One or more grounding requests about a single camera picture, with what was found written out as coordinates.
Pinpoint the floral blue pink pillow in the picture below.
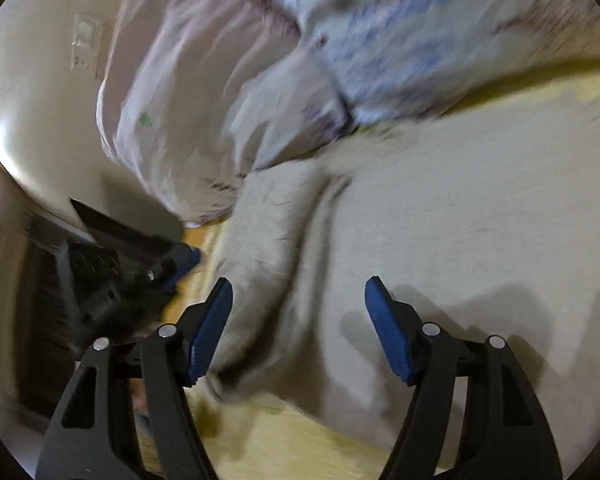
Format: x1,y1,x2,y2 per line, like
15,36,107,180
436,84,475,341
96,0,600,224

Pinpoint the dark wooden bedside furniture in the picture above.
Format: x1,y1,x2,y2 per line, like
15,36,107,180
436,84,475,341
19,196,186,421

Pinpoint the yellow patterned bedspread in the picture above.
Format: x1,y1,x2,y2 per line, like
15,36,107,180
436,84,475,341
134,54,600,480

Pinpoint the grey cable knit sweater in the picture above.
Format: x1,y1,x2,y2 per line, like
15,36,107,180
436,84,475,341
204,94,600,466

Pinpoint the white wall switch plate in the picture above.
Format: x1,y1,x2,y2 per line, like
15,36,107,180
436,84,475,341
71,12,105,78

